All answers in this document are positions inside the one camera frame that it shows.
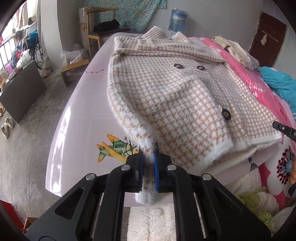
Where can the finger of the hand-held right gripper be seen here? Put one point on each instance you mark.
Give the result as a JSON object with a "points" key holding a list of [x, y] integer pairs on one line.
{"points": [[281, 128]]}

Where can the red box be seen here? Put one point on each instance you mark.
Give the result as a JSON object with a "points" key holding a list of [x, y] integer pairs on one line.
{"points": [[9, 213]]}

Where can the grey cloth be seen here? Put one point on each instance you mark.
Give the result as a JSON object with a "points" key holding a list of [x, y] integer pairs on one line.
{"points": [[252, 62]]}

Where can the metal railing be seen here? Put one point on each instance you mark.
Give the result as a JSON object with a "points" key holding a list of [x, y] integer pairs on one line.
{"points": [[7, 48]]}

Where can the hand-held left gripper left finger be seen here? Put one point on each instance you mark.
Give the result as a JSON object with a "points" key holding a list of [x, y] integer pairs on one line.
{"points": [[138, 171]]}

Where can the brown door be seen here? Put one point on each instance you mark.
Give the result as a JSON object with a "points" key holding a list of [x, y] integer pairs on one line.
{"points": [[266, 53]]}

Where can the clear plastic bag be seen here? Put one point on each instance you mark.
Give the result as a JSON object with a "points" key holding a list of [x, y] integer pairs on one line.
{"points": [[71, 55]]}

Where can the black bag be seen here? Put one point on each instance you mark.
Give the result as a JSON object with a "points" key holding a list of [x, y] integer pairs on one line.
{"points": [[106, 25]]}

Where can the wooden chair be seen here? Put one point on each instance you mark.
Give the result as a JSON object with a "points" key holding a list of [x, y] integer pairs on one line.
{"points": [[99, 37]]}

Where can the small hanging beige cloth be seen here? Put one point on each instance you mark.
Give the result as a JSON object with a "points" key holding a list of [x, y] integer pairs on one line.
{"points": [[264, 40]]}

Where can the blue water bottle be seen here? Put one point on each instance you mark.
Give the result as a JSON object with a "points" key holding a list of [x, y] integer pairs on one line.
{"points": [[177, 20]]}

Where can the teal floral cloth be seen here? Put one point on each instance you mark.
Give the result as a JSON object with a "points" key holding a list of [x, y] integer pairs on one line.
{"points": [[131, 11]]}

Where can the hanging pale clothes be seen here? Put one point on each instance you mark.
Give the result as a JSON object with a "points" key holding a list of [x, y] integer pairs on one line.
{"points": [[24, 14]]}

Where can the person's right hand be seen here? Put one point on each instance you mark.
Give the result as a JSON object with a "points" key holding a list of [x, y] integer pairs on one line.
{"points": [[293, 172]]}

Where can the white bag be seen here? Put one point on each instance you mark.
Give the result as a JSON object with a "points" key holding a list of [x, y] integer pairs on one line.
{"points": [[23, 59]]}

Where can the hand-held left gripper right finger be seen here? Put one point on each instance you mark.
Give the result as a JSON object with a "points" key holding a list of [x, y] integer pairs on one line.
{"points": [[157, 173]]}

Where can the small wooden stool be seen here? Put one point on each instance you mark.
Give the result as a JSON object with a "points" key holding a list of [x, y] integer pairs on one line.
{"points": [[71, 69]]}

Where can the blue bag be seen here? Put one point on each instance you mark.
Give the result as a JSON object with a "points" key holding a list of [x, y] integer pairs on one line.
{"points": [[32, 38]]}

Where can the beige clothes pile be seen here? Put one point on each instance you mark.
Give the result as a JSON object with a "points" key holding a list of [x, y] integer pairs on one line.
{"points": [[233, 49]]}

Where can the beige white houndstooth coat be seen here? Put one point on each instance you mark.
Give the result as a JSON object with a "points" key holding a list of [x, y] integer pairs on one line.
{"points": [[173, 104]]}

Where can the wheelchair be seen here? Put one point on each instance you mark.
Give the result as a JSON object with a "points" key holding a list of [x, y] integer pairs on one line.
{"points": [[39, 55]]}

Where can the pink floral blanket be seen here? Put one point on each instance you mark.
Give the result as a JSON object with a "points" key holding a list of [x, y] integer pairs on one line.
{"points": [[240, 69]]}

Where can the white green fluffy clothing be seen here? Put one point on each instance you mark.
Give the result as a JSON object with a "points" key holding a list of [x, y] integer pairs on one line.
{"points": [[150, 220]]}

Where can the dark flat board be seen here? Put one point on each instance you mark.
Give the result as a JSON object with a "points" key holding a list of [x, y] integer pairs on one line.
{"points": [[22, 92]]}

